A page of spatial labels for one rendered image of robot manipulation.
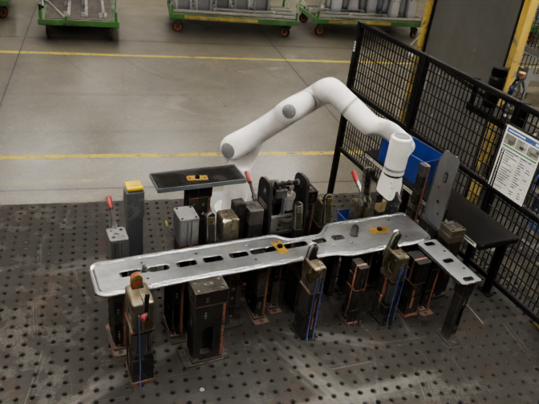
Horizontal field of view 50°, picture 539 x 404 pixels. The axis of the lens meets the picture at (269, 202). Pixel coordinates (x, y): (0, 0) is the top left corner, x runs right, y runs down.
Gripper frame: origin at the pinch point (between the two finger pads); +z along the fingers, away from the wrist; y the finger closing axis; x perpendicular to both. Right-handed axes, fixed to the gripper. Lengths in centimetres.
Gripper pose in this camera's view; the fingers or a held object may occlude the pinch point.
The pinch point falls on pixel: (384, 206)
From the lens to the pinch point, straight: 243.5
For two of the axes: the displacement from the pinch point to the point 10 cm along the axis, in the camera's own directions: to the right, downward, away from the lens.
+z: -1.1, 8.6, 5.1
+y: 4.0, 5.0, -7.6
